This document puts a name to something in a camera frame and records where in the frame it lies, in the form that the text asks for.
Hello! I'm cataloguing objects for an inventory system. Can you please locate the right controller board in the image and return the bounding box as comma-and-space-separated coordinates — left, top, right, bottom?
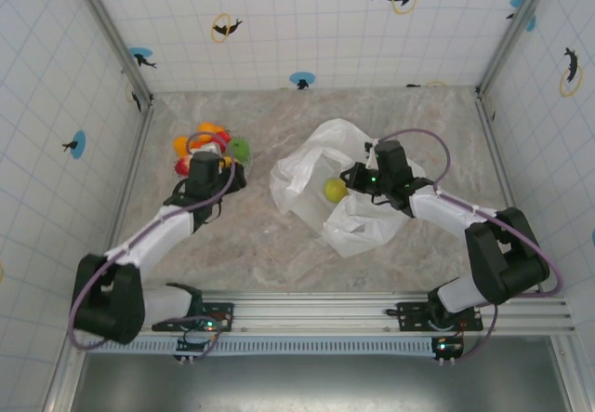
430, 335, 466, 366

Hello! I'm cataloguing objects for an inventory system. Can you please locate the upright dolphin ring sticker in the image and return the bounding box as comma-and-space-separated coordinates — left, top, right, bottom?
558, 46, 585, 99

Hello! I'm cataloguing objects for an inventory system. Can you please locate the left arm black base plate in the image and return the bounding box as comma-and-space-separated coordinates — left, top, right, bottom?
152, 301, 235, 334

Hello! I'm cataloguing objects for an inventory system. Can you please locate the white slotted cable duct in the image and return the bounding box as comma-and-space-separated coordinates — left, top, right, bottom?
86, 337, 441, 355

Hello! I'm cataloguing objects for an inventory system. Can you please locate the controller board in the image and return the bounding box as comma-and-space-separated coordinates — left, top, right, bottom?
430, 335, 466, 366
174, 336, 218, 365

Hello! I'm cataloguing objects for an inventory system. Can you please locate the pile of mixed fruit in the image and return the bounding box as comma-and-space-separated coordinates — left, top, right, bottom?
173, 126, 255, 179

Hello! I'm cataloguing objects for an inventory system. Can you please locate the aluminium corner post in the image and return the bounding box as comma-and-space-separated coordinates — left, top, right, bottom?
64, 0, 155, 107
477, 0, 559, 98

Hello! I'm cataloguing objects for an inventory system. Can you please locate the blue circle dolphin sticker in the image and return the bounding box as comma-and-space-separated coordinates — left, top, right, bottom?
127, 47, 159, 71
61, 129, 88, 160
288, 71, 316, 91

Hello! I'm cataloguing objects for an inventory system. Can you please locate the left aluminium corner post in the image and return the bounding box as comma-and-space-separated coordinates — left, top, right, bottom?
64, 0, 155, 107

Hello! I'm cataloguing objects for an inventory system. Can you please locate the aluminium front rail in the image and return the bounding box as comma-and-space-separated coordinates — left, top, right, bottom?
69, 292, 577, 338

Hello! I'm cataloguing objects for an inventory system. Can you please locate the green pear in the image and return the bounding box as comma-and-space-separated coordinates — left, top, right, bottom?
324, 178, 350, 204

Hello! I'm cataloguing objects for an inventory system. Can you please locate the white plastic bag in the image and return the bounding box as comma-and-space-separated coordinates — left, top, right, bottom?
269, 117, 427, 259

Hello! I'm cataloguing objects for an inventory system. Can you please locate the left aluminium side rail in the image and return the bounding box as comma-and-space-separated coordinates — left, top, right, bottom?
104, 104, 155, 255

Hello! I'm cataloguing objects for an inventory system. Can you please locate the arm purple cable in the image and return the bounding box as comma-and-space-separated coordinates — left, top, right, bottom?
67, 134, 236, 353
371, 127, 565, 365

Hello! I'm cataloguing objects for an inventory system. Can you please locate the aluminium side rail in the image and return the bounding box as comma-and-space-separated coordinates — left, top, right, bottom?
475, 86, 521, 220
104, 104, 155, 255

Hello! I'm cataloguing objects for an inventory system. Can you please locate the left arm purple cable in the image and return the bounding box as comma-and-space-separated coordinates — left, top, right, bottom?
67, 134, 236, 353

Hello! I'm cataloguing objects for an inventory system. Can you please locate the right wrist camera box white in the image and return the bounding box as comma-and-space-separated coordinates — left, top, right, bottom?
364, 138, 380, 169

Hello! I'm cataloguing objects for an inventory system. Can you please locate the left controller board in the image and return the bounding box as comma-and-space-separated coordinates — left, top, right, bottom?
174, 336, 218, 365

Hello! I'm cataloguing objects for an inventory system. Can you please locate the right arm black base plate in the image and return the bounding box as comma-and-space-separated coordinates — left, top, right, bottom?
386, 301, 484, 334

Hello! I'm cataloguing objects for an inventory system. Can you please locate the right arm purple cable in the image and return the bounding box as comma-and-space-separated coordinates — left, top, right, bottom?
371, 127, 565, 365

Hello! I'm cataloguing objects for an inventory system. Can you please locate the small dolphin ring sticker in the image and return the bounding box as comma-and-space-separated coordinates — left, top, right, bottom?
210, 12, 245, 44

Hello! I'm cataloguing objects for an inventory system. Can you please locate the right aluminium corner post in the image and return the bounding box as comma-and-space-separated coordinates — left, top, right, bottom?
477, 0, 559, 98

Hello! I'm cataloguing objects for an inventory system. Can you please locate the right aluminium side rail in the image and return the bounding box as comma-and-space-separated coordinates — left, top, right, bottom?
475, 86, 521, 220

